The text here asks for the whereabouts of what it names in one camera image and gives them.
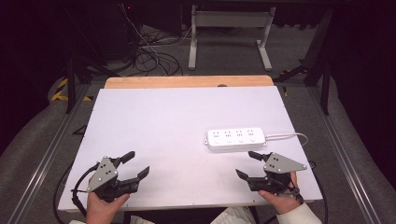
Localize aluminium floor rail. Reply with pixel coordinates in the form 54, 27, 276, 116
306, 85, 384, 224
7, 83, 94, 224

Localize wooden table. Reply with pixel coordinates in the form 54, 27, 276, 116
104, 75, 276, 90

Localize white power strip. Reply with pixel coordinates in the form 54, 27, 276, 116
204, 127, 268, 152

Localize yellow black hazard tape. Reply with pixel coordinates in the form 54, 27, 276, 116
50, 77, 94, 103

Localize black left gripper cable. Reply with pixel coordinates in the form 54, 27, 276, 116
52, 161, 101, 224

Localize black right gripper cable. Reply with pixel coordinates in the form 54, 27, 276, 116
307, 161, 330, 224

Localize white metal desk frame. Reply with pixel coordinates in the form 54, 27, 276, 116
188, 4, 277, 72

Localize person's white clothing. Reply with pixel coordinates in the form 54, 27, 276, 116
130, 205, 258, 224

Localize person's left hand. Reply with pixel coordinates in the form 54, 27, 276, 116
85, 191, 131, 224

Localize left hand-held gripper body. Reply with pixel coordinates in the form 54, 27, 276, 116
87, 156, 140, 203

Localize tangle of floor cables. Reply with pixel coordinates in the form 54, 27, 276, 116
122, 4, 192, 77

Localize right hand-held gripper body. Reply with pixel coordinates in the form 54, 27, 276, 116
247, 152, 307, 194

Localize white table cover sheet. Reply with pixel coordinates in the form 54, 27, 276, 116
57, 86, 324, 213

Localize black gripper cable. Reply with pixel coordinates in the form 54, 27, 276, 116
52, 161, 101, 224
307, 161, 330, 224

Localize black metal stand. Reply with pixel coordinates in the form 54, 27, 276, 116
64, 54, 122, 115
274, 7, 332, 117

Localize person's right hand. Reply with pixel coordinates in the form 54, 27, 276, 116
258, 172, 302, 216

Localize white power strip cable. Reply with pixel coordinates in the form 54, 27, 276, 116
264, 132, 309, 147

